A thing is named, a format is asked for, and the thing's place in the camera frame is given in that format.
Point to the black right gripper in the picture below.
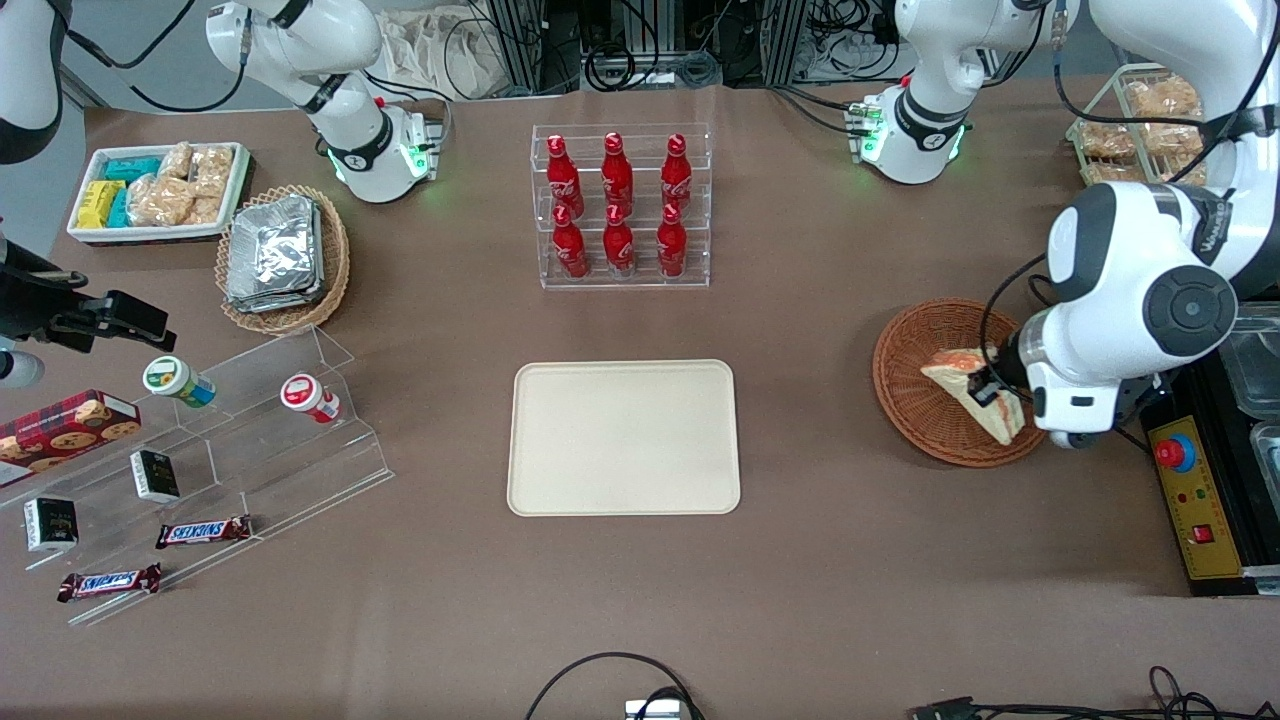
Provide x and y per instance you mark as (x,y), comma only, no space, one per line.
(28,305)

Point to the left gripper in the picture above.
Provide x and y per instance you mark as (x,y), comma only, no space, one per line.
(1010,362)

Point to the triangular sandwich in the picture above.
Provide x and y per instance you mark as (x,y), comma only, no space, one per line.
(960,385)

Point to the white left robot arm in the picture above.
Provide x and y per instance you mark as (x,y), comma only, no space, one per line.
(1170,270)

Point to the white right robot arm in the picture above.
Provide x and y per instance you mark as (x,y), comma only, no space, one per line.
(345,110)

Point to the round brown wicker basket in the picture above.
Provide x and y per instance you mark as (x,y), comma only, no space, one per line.
(915,400)

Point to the oval tan wicker basket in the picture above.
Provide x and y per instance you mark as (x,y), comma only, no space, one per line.
(335,270)

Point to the cream rectangular tray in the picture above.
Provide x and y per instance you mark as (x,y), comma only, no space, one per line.
(623,438)

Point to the green lid yogurt cup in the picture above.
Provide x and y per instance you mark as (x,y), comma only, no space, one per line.
(175,380)

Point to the white rectangular snack bin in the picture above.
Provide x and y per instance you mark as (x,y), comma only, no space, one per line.
(90,235)

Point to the teal snack pack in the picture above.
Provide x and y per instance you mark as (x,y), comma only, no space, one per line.
(118,208)
(130,168)

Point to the red cookie box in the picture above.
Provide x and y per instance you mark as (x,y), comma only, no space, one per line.
(65,430)

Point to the yellow snack pack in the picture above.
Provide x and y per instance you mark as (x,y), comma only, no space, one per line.
(98,203)

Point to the bagged rice cracker snack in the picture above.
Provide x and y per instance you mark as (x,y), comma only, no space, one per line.
(212,172)
(1162,98)
(1168,138)
(1106,140)
(160,200)
(175,160)

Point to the small black box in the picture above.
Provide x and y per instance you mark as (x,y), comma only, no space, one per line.
(50,524)
(155,476)

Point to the silver foil pack stack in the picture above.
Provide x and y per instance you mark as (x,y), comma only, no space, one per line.
(272,255)

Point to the red emergency stop button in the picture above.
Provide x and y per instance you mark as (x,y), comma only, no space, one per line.
(1176,453)

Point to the red lid yogurt cup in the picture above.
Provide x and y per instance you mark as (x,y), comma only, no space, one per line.
(305,395)

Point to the clear acrylic stepped shelf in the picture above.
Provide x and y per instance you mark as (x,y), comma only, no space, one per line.
(280,470)

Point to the snickers chocolate bar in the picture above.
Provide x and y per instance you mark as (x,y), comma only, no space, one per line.
(203,531)
(108,582)

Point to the black yellow control box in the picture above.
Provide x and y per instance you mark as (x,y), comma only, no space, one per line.
(1195,520)

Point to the clear plastic food container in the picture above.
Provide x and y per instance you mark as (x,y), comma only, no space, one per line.
(1258,360)
(1268,460)

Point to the red cola bottle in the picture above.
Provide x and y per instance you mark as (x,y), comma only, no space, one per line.
(563,172)
(619,245)
(677,170)
(672,245)
(617,170)
(569,245)

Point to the clear acrylic bottle rack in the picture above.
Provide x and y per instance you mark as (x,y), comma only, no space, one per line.
(620,285)

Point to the beige cloth bag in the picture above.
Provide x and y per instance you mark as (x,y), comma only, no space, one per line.
(445,55)

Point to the small silver device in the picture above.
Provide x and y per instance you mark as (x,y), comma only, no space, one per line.
(655,710)

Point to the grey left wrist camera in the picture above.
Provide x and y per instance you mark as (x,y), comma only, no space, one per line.
(1072,440)

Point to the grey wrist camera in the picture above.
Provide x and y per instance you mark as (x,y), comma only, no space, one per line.
(18,370)
(1072,440)

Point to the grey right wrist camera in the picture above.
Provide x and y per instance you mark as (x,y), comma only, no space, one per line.
(18,370)

